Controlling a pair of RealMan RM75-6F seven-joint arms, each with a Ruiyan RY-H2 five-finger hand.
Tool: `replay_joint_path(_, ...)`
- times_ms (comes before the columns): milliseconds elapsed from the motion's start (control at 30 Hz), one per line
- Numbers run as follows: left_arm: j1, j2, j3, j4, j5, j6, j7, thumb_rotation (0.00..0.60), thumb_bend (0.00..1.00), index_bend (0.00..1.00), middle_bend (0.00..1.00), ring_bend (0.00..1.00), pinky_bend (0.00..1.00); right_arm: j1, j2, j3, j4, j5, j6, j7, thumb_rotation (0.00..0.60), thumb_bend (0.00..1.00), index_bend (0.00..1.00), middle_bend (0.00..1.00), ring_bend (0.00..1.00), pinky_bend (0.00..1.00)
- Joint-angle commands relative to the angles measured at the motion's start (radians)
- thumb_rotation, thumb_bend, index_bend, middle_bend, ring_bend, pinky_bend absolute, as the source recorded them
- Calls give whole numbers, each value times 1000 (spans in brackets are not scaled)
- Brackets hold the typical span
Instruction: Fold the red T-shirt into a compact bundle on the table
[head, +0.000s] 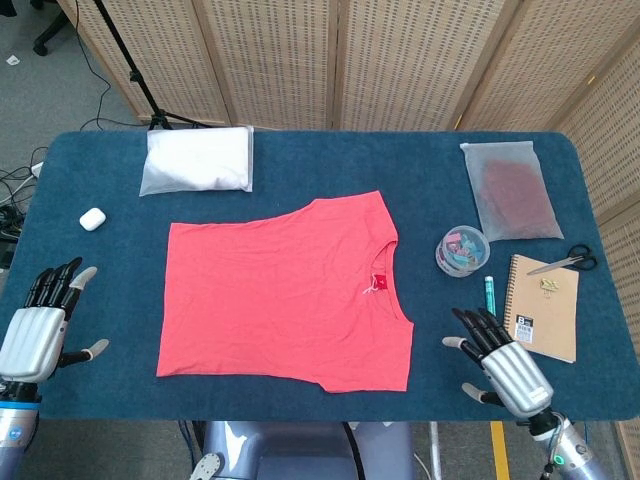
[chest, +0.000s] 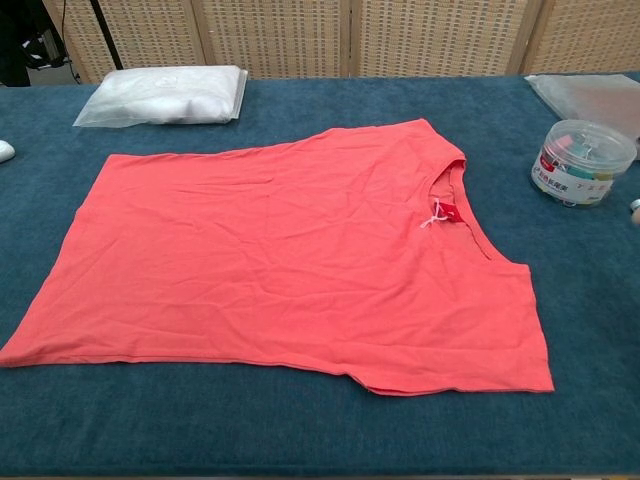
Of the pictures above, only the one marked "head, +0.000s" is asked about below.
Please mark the clear tub of binder clips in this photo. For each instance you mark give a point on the clear tub of binder clips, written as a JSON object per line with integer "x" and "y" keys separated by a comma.
{"x": 462, "y": 250}

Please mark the coral red t-shirt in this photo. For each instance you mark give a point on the coral red t-shirt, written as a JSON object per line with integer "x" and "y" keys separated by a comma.
{"x": 275, "y": 300}

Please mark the blue-grey robot torso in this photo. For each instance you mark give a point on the blue-grey robot torso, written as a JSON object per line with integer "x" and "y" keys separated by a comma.
{"x": 300, "y": 450}

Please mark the white earbuds case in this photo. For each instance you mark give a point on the white earbuds case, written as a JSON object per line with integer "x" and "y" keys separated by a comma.
{"x": 92, "y": 219}

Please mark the clear plastic bag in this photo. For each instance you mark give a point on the clear plastic bag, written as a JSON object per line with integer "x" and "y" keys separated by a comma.
{"x": 510, "y": 195}

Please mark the yellow floor tape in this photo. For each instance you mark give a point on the yellow floor tape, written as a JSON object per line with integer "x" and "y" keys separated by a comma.
{"x": 500, "y": 450}

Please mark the woven wooden folding screen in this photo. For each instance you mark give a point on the woven wooden folding screen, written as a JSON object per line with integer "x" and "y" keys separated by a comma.
{"x": 280, "y": 60}

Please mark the green glue stick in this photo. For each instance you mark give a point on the green glue stick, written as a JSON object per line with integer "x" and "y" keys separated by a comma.
{"x": 489, "y": 295}

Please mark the brown spiral notebook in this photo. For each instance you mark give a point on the brown spiral notebook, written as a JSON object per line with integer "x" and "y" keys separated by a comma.
{"x": 545, "y": 320}

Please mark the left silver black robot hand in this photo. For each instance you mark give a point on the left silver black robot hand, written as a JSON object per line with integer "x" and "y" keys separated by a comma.
{"x": 32, "y": 340}

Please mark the black office chair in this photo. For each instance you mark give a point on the black office chair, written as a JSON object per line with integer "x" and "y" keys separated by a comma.
{"x": 50, "y": 32}

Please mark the white power strip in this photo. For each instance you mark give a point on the white power strip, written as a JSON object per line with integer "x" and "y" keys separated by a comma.
{"x": 37, "y": 168}

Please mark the white garment in plastic bag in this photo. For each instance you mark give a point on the white garment in plastic bag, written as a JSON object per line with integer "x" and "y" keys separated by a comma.
{"x": 195, "y": 160}

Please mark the white paper scrap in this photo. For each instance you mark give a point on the white paper scrap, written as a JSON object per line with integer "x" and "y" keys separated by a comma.
{"x": 12, "y": 60}

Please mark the black tripod stand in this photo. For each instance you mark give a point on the black tripod stand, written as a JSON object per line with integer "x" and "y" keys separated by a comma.
{"x": 134, "y": 77}

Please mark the gold binder clip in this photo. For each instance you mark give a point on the gold binder clip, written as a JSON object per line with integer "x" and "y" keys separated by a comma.
{"x": 548, "y": 285}

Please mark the blue table cover cloth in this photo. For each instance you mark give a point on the blue table cover cloth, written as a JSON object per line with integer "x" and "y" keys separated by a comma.
{"x": 325, "y": 165}

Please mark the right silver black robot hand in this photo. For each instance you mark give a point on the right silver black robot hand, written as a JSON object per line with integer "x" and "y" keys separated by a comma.
{"x": 520, "y": 375}

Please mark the white table leg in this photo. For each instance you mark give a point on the white table leg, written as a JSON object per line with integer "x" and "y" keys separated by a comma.
{"x": 436, "y": 450}

